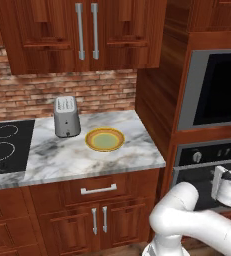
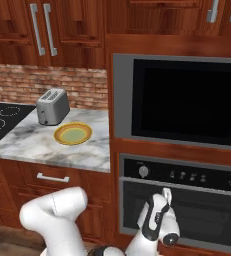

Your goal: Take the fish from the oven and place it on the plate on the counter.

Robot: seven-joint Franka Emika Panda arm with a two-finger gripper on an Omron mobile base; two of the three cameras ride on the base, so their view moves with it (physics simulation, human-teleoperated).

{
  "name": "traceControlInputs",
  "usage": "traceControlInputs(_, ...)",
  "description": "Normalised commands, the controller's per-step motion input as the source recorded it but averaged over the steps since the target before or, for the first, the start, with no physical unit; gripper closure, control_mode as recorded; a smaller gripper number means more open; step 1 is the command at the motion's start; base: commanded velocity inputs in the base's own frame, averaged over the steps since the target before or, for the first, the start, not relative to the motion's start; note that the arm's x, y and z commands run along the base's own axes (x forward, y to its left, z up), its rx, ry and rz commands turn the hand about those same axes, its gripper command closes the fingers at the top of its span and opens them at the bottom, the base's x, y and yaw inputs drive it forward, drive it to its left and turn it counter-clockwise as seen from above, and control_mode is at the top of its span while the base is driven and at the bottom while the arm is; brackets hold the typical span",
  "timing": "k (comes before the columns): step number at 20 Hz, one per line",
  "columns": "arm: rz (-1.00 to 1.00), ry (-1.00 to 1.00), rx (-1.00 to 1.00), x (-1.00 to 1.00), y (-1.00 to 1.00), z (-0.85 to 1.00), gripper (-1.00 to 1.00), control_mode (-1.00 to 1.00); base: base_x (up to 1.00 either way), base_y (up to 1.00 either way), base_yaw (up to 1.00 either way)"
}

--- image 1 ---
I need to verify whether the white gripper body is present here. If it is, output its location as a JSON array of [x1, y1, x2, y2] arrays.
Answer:
[[210, 165, 229, 201]]

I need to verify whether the black built-in oven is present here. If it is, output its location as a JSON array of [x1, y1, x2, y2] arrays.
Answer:
[[171, 137, 231, 214]]

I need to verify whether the silver oven knob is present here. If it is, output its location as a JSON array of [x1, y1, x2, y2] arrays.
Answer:
[[192, 151, 203, 164]]

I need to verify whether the built-in silver microwave oven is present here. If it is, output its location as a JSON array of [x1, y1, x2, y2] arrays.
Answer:
[[177, 48, 231, 132]]

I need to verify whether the yellow plate with green centre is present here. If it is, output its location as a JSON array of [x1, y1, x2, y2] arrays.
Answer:
[[84, 127, 126, 153]]

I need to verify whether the wooden base cupboard door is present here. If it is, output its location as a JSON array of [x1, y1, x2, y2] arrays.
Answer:
[[99, 197, 156, 251], [37, 203, 102, 256]]

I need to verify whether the tall wooden appliance cabinet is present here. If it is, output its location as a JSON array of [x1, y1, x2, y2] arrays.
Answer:
[[134, 0, 231, 256]]

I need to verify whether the wooden drawer front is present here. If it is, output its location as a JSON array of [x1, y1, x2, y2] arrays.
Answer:
[[60, 173, 136, 205]]

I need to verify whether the silver toaster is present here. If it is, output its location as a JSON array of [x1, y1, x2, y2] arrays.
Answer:
[[53, 95, 82, 139]]

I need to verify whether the black hob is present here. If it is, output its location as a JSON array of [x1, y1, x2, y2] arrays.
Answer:
[[0, 119, 36, 177]]

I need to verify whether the wooden base cupboard run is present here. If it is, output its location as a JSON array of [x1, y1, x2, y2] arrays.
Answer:
[[0, 187, 41, 256]]

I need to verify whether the silver oven door handle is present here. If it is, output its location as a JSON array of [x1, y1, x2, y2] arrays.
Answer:
[[172, 157, 231, 172]]

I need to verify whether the short silver cupboard handle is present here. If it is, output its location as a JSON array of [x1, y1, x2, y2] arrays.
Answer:
[[101, 205, 109, 234], [90, 207, 99, 236]]

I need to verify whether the silver drawer handle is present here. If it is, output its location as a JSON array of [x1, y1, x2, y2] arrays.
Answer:
[[80, 183, 118, 196]]

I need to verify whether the wooden wall cupboard door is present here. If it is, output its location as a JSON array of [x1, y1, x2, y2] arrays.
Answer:
[[86, 0, 168, 72], [0, 0, 89, 76]]

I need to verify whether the long silver cupboard handle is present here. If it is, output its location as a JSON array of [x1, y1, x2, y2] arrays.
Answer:
[[74, 2, 86, 61], [90, 2, 100, 61]]

